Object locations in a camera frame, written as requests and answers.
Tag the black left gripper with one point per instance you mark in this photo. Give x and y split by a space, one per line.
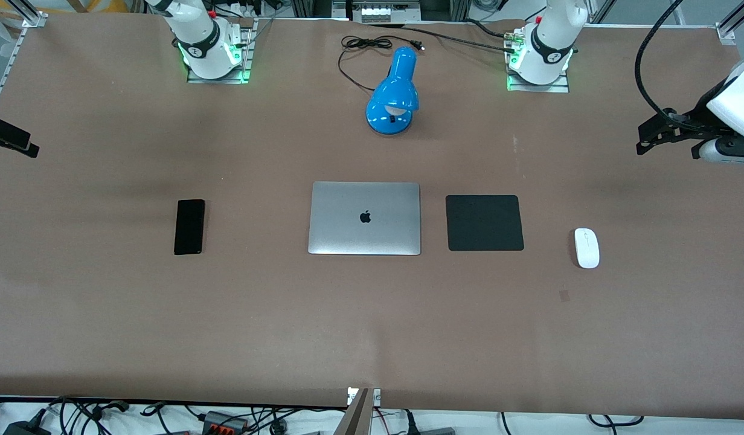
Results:
695 120

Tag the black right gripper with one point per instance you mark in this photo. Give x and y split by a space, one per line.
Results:
3 134

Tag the white computer mouse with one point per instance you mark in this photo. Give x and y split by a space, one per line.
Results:
587 248

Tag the black smartphone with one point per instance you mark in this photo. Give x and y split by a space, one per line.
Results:
189 227

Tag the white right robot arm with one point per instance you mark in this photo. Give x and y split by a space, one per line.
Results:
197 33

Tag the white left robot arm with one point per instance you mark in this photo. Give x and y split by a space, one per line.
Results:
550 39

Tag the black square mouse pad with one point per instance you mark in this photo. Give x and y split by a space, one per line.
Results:
484 222

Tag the aluminium corner extrusion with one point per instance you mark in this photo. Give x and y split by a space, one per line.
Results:
31 15
734 24

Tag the blue desk lamp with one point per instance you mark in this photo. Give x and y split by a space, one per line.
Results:
394 96

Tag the black power adapter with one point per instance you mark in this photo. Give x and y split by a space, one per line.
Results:
26 428

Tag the white power strip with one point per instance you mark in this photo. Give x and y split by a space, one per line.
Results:
389 11

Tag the silver closed laptop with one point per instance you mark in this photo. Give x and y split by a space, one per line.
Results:
365 219

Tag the black box with orange buttons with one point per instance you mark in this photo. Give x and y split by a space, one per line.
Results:
226 422

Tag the perforated metal side rail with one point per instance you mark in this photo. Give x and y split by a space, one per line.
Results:
8 66

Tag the aluminium left arm base plate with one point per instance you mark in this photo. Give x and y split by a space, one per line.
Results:
559 86

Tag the aluminium right arm base plate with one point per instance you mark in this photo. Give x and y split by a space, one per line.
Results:
246 60

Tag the silver table edge bracket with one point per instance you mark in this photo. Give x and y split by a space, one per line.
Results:
376 396

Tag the grey camera stand post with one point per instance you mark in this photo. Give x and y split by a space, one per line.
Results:
357 417

